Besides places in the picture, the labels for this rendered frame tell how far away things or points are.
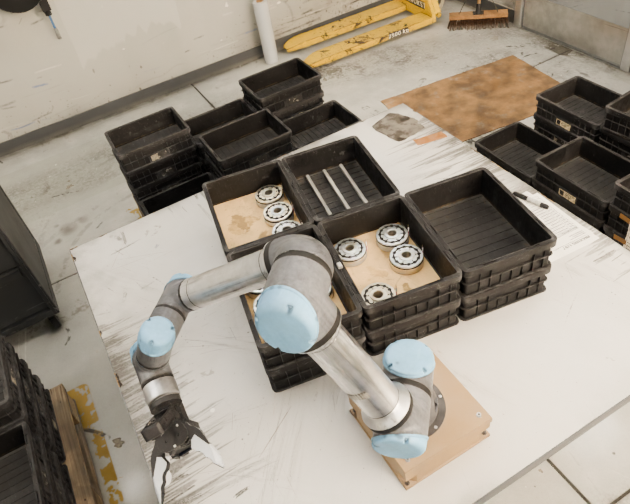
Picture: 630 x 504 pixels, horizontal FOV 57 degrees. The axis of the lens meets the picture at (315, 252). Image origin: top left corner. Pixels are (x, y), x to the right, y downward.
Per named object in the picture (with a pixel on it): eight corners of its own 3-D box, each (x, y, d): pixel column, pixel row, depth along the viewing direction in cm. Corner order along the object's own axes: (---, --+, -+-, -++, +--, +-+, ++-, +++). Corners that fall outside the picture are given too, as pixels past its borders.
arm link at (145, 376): (128, 338, 131) (126, 356, 137) (142, 380, 126) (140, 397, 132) (162, 329, 135) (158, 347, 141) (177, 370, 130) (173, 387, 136)
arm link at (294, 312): (441, 403, 132) (310, 242, 104) (436, 466, 121) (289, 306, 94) (394, 409, 138) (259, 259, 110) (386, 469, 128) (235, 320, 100)
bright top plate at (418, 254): (428, 262, 174) (428, 260, 174) (398, 273, 173) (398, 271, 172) (414, 241, 181) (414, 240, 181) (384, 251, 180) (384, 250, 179)
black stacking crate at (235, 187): (319, 249, 191) (315, 224, 183) (234, 279, 187) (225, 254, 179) (285, 184, 219) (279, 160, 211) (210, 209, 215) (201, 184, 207)
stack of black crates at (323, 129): (340, 149, 348) (334, 98, 324) (367, 172, 327) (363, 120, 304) (282, 175, 337) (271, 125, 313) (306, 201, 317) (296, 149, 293)
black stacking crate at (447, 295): (462, 302, 167) (463, 275, 159) (368, 337, 163) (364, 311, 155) (403, 221, 195) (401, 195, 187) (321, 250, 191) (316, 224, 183)
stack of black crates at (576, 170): (638, 234, 265) (658, 175, 242) (590, 262, 257) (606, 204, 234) (570, 191, 292) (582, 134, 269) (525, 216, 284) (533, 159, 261)
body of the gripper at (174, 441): (208, 445, 128) (189, 397, 133) (190, 441, 120) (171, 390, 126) (179, 462, 128) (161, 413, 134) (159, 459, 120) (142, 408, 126)
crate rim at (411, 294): (464, 280, 160) (464, 274, 159) (365, 316, 156) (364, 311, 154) (402, 199, 189) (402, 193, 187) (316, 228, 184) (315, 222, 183)
